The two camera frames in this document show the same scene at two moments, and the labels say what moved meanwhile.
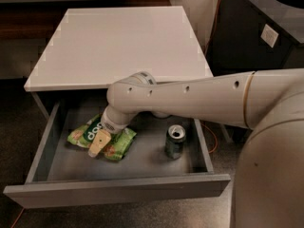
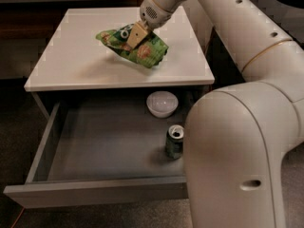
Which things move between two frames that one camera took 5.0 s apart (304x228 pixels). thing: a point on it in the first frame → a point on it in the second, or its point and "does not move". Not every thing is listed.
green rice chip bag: x=84 y=135 → x=148 y=51
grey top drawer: x=67 y=175 does not move
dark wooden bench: x=39 y=19 does not move
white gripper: x=112 y=126 → x=154 y=14
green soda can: x=175 y=140 does not move
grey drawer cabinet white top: x=91 y=48 does not move
